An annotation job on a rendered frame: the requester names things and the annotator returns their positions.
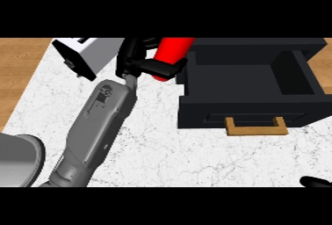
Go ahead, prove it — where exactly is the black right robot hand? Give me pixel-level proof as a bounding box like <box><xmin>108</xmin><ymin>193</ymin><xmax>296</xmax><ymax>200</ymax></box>
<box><xmin>299</xmin><ymin>175</ymin><xmax>332</xmax><ymax>188</ymax></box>

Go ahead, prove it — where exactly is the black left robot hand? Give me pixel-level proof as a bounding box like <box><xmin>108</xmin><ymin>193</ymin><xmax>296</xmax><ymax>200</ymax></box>
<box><xmin>114</xmin><ymin>37</ymin><xmax>189</xmax><ymax>82</ymax></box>

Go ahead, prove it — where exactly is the red can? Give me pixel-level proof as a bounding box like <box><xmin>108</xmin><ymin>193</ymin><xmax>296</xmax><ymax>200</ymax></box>
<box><xmin>153</xmin><ymin>37</ymin><xmax>197</xmax><ymax>82</ymax></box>

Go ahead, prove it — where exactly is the black open drawer box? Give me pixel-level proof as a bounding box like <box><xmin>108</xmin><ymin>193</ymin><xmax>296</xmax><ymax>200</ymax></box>
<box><xmin>178</xmin><ymin>37</ymin><xmax>332</xmax><ymax>99</ymax></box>

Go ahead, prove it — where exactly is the black drawer front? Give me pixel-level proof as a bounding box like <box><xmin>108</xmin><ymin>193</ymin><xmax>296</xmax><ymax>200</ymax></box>
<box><xmin>178</xmin><ymin>95</ymin><xmax>332</xmax><ymax>129</ymax></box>

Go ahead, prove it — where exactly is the white and black appliance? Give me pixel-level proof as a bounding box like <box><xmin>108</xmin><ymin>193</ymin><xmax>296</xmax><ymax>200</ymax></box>
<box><xmin>51</xmin><ymin>37</ymin><xmax>127</xmax><ymax>82</ymax></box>

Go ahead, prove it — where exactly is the wooden drawer handle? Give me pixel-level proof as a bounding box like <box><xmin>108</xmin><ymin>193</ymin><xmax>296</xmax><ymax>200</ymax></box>
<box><xmin>223</xmin><ymin>116</ymin><xmax>291</xmax><ymax>136</ymax></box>

